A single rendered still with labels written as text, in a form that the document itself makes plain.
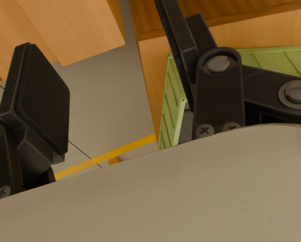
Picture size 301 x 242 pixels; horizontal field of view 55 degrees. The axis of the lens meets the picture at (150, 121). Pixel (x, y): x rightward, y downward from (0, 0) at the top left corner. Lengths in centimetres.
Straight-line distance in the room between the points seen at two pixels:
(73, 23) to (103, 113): 151
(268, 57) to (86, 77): 123
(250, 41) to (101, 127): 153
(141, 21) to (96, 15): 25
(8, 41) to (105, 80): 125
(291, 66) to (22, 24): 61
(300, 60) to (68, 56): 57
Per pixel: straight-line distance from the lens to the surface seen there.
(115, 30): 57
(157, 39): 73
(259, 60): 80
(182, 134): 81
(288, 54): 85
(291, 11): 82
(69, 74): 181
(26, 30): 61
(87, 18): 56
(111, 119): 210
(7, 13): 60
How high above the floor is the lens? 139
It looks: 40 degrees down
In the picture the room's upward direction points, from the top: 169 degrees clockwise
